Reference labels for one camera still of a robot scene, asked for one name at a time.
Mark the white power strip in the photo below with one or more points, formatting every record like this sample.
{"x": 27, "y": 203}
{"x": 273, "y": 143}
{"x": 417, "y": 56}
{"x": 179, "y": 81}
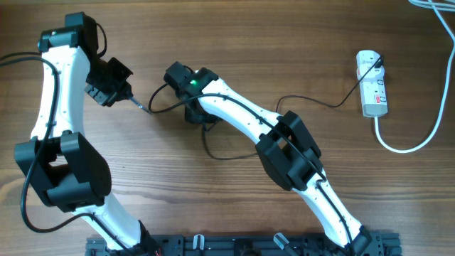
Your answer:
{"x": 372, "y": 94}

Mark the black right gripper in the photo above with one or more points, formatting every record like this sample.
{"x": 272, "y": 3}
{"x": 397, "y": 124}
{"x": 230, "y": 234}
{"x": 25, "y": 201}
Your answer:
{"x": 190, "y": 116}

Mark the smartphone with blue screen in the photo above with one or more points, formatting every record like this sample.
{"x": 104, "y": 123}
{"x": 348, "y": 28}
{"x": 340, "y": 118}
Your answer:
{"x": 140, "y": 105}

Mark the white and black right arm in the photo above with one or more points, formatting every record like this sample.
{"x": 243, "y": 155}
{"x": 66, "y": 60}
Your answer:
{"x": 287, "y": 151}

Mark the white charger adapter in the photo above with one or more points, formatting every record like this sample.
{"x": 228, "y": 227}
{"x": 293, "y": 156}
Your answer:
{"x": 369, "y": 72}

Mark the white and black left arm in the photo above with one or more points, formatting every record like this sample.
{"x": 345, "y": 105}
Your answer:
{"x": 59, "y": 163}

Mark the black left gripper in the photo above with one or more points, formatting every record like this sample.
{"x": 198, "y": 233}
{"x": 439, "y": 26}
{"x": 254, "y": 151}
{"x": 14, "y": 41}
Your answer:
{"x": 106, "y": 98}

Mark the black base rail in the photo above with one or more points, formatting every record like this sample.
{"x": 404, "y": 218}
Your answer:
{"x": 387, "y": 244}

